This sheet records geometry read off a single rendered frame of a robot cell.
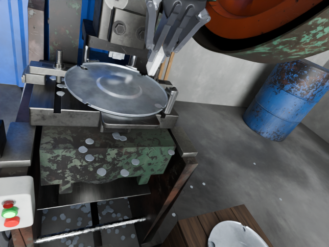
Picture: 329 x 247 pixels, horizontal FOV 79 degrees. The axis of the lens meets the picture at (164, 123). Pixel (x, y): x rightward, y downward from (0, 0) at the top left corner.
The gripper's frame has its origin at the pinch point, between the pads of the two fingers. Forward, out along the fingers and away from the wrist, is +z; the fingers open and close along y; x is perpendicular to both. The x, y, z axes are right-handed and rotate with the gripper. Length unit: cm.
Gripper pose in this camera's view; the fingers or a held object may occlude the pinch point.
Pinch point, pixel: (154, 60)
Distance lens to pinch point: 47.4
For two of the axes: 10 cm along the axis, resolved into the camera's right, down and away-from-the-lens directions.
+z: -3.8, 4.6, 8.0
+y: 9.0, -0.2, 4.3
